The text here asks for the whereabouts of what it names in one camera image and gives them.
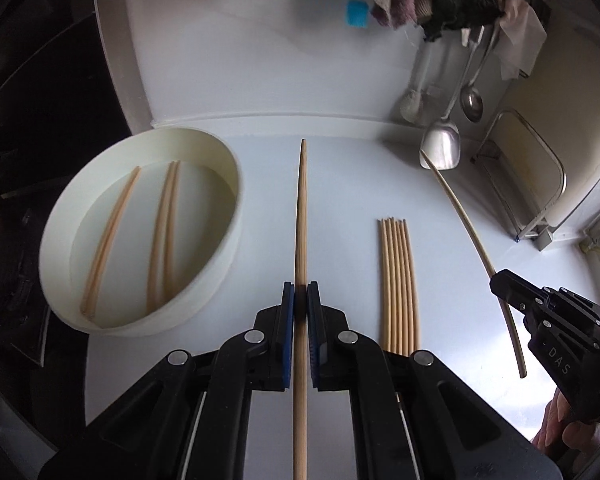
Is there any black gas stove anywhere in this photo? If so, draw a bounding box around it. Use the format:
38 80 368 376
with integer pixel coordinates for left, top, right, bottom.
0 105 88 376

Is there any tapered bamboo chopstick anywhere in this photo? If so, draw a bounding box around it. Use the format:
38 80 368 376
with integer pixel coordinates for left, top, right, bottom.
81 166 142 318
162 161 181 306
420 149 528 378
292 139 311 480
146 161 177 311

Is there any white spoon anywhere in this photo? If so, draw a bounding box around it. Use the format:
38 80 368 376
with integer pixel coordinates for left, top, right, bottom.
399 42 438 122

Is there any steel rack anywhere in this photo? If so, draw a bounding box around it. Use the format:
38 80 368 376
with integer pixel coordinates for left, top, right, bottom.
472 108 567 243

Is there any row of bamboo chopsticks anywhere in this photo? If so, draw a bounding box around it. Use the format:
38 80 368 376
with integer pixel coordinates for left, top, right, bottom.
378 217 421 356

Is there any steel spatula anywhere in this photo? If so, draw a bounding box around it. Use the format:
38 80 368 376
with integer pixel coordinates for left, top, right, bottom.
420 25 486 170

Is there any white round basin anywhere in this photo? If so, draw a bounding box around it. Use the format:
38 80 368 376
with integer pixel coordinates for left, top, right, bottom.
38 127 243 337

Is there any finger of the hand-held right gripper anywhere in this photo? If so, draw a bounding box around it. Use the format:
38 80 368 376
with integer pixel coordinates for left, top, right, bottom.
489 269 600 350

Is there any person's right hand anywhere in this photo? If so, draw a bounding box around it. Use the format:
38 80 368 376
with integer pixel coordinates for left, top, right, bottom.
531 387 600 461

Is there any black cloth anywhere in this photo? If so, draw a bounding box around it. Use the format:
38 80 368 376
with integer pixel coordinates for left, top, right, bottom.
425 0 503 43

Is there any steel ladle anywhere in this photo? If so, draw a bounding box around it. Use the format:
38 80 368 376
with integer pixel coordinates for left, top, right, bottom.
460 25 501 122

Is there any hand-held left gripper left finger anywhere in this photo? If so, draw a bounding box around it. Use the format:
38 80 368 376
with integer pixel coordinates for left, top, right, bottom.
37 281 297 480

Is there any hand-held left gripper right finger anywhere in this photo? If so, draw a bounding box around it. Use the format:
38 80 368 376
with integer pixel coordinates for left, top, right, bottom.
306 281 566 480

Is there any white cloth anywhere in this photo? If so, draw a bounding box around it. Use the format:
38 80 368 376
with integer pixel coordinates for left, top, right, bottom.
497 0 548 81

